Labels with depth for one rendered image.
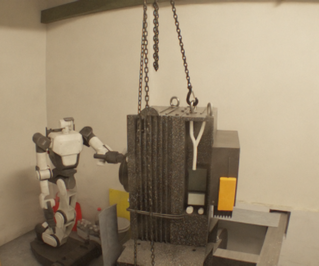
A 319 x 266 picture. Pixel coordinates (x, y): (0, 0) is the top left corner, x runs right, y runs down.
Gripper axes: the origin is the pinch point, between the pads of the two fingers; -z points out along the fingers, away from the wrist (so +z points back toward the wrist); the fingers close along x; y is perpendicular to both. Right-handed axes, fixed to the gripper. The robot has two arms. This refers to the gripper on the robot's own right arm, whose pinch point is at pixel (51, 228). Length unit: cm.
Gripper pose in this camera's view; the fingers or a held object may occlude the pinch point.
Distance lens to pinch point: 261.3
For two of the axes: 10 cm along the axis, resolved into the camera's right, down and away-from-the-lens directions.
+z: -0.8, -9.9, -0.7
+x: 6.6, 0.0, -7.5
